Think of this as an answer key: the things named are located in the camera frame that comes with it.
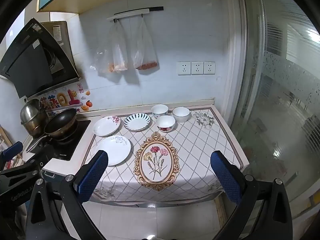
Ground bronze-toned cooking pot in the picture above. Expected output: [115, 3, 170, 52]
[21, 112, 49, 138]

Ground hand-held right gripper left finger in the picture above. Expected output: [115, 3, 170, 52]
[25, 150, 109, 240]

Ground plain white bowl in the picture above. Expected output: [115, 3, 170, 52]
[172, 107, 190, 123]

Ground black range hood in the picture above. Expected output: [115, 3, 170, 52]
[0, 17, 83, 99]

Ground white bowl red floral print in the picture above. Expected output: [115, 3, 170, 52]
[156, 115, 176, 133]

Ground white bowl small floral print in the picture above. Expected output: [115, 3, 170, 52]
[151, 104, 169, 120]

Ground clear plastic bag orange contents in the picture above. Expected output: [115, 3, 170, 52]
[90, 47, 115, 76]
[109, 20, 128, 72]

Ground colourful wall stickers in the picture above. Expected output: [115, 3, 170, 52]
[37, 84, 91, 113]

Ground black wall strip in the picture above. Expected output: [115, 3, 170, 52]
[114, 6, 164, 15]

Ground frosted glass sliding door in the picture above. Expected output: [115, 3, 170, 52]
[240, 0, 320, 218]

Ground wooden counter leg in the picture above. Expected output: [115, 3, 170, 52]
[215, 195, 227, 227]

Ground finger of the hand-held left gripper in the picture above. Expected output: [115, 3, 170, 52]
[0, 141, 24, 167]

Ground dark wok with steel handle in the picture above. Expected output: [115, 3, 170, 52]
[26, 108, 78, 153]

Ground white plate blue floral print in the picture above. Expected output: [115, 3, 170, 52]
[96, 135, 132, 166]

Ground white plate dark striped rim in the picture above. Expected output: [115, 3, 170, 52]
[123, 113, 152, 132]

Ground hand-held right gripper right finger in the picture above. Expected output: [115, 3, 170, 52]
[210, 150, 293, 240]

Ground white wall socket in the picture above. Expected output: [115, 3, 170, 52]
[204, 61, 216, 75]
[191, 61, 204, 75]
[177, 61, 191, 76]

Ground white wall hook rail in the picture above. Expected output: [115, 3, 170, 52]
[107, 9, 150, 21]

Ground black induction cooktop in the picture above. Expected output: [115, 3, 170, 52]
[26, 119, 92, 161]

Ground white plate red floral print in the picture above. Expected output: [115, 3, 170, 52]
[93, 116, 121, 137]

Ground floral diamond-pattern tablecloth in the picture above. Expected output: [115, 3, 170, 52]
[84, 106, 250, 203]

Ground clear plastic bag red contents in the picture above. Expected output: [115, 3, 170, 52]
[132, 17, 158, 71]

